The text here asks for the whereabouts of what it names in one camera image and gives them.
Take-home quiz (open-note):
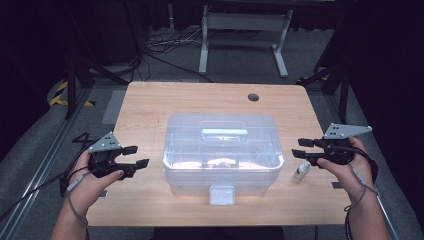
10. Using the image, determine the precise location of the bundle of floor cables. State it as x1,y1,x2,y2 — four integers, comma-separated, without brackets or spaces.
143,27,214,83

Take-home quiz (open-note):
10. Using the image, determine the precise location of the person's dark lap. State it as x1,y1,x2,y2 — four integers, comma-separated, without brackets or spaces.
151,226,286,240

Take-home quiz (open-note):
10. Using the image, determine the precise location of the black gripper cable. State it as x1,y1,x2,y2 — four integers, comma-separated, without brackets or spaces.
0,141,98,223
344,144,380,184

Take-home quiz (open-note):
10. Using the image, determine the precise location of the person's right hand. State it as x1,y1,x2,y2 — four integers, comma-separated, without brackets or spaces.
316,136,380,209

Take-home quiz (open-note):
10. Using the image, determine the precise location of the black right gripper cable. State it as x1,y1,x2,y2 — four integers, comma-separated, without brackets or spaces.
344,144,380,184

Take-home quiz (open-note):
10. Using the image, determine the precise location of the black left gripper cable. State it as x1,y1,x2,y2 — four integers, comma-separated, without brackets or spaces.
0,141,98,223

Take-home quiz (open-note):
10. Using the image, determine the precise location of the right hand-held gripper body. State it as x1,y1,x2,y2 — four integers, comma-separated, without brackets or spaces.
310,122,373,167

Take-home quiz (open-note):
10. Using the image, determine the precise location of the metal floor rail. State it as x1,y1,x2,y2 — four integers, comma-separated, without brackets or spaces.
0,87,95,240
323,93,401,240

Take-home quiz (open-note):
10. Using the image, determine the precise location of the white metal desk frame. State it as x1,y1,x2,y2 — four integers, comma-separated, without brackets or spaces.
198,4,295,79

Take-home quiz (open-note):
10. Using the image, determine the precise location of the grey wrist strap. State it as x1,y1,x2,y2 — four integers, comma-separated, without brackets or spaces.
343,163,380,214
64,171,92,228

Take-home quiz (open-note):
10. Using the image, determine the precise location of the clear plastic storage box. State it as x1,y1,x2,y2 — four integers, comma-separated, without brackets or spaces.
162,112,285,206

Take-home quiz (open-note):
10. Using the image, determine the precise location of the black metal stand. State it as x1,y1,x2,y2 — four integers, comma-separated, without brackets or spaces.
295,62,352,125
63,54,130,120

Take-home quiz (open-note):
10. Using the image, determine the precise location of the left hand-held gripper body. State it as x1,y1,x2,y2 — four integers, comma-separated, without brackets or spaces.
87,131,138,181

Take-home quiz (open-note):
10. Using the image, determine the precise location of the grey left wrist strap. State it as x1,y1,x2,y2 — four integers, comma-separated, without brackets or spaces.
64,171,92,228

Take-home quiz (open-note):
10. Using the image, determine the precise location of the person's left hand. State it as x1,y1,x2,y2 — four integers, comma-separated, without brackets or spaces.
67,149,125,218

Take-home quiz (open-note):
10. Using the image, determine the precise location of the grey right wrist strap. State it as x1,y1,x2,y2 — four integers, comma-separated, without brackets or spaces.
343,163,380,214

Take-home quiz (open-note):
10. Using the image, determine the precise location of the small white dropper bottle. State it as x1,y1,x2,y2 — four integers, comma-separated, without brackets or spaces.
293,162,311,181

